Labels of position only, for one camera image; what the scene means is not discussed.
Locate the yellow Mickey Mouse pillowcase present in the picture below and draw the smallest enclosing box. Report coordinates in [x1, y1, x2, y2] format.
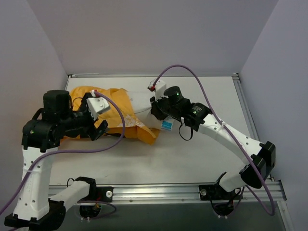
[70, 86, 160, 145]

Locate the white pillow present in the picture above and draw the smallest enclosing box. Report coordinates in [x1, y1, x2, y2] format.
[127, 91, 162, 130]

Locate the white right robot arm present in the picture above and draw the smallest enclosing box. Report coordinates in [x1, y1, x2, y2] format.
[149, 84, 276, 199]

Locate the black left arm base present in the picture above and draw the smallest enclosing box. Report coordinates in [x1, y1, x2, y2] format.
[77, 186, 117, 221]

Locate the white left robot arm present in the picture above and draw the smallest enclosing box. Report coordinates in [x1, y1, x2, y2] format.
[4, 90, 110, 231]

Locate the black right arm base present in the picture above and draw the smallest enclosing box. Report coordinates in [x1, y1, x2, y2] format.
[199, 184, 243, 217]

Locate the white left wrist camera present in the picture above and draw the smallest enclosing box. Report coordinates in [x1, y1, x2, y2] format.
[86, 90, 111, 121]

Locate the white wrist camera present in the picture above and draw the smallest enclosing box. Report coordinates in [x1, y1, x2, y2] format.
[148, 80, 167, 100]
[86, 90, 111, 121]

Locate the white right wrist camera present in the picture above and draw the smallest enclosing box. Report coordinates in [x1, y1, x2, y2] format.
[148, 80, 167, 100]

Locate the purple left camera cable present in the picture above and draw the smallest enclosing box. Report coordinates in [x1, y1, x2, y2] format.
[0, 93, 126, 215]

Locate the purple camera cable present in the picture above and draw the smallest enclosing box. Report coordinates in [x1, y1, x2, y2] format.
[154, 64, 275, 216]
[0, 93, 126, 215]

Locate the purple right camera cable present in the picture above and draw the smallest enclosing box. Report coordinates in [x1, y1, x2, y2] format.
[154, 64, 275, 216]

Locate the aluminium back rail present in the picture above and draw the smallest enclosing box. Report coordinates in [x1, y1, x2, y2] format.
[68, 73, 239, 79]

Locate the aluminium rail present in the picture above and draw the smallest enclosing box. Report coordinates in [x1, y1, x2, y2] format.
[47, 181, 287, 205]
[68, 73, 239, 79]
[232, 73, 275, 180]

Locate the aluminium front rail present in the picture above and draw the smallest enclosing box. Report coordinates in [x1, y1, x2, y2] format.
[47, 181, 287, 205]

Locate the aluminium right side rail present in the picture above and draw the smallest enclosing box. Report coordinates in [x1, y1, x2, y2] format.
[232, 73, 275, 180]

